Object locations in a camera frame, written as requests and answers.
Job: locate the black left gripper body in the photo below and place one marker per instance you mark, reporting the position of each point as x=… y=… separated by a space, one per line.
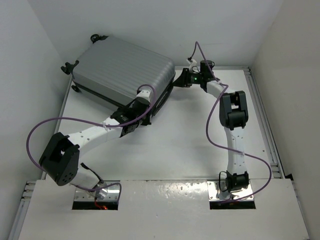
x=145 y=120

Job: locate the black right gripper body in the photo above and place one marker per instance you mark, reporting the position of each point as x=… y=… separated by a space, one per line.
x=193 y=78

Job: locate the grey hard-shell suitcase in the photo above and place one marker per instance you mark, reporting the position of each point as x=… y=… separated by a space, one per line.
x=114 y=70

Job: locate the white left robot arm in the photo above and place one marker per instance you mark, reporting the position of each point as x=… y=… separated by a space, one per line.
x=61 y=159

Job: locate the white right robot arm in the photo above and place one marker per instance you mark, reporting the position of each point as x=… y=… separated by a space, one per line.
x=233 y=116

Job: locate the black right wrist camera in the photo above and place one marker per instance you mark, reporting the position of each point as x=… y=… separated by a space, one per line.
x=206 y=67

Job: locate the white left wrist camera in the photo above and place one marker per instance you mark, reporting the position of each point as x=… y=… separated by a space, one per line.
x=145 y=96

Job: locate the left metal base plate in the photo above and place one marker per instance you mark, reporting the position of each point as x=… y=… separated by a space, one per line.
x=105 y=199

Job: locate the metal base plate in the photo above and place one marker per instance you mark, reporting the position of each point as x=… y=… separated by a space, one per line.
x=220 y=199
x=105 y=199

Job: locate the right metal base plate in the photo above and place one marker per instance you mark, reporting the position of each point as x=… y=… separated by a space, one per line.
x=220 y=199

